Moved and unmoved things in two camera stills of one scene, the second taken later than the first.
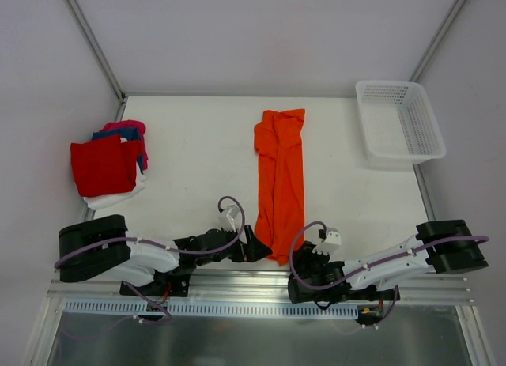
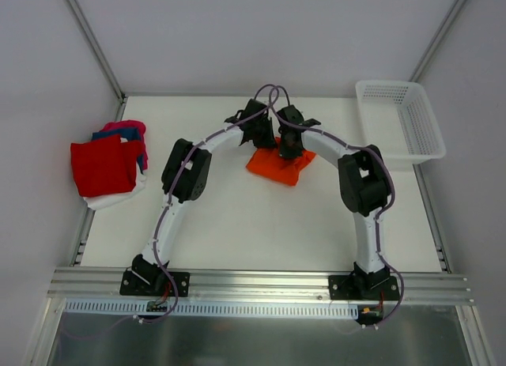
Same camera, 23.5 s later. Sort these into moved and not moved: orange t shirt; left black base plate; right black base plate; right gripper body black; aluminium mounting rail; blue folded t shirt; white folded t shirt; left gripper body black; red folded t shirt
Moved: left gripper body black; orange t shirt; right gripper body black
Not moved: left black base plate; blue folded t shirt; right black base plate; aluminium mounting rail; white folded t shirt; red folded t shirt
